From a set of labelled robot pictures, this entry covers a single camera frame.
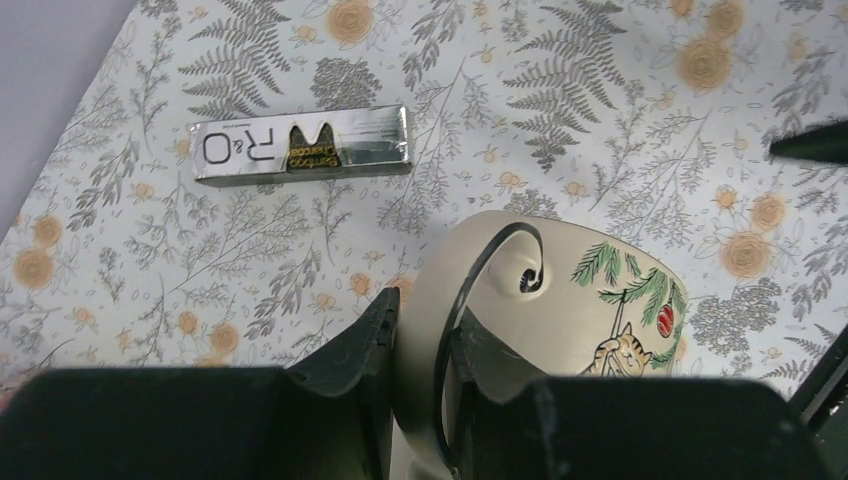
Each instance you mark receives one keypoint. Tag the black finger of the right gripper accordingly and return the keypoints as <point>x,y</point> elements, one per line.
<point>823,143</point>

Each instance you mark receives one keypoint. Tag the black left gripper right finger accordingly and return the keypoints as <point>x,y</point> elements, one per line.
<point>513,421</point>

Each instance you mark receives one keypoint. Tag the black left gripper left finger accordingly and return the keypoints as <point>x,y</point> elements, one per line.
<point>326,417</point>

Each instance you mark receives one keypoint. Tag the cream cat pattern mug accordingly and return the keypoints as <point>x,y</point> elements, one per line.
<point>568,299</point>

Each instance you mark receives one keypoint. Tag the floral tablecloth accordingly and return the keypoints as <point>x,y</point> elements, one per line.
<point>647,120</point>

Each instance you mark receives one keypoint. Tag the black silver toothpaste box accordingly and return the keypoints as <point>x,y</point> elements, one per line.
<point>311,146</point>

